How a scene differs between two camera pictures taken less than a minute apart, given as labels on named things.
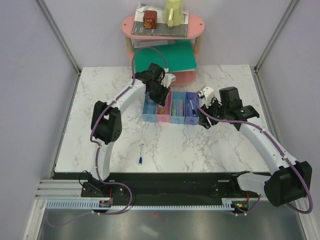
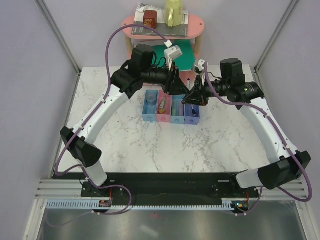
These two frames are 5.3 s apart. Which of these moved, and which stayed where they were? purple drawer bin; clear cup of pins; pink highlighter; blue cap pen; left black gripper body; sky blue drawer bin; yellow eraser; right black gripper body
Moved: left black gripper body; blue cap pen; right black gripper body
Stayed: clear cup of pins; sky blue drawer bin; pink highlighter; yellow eraser; purple drawer bin
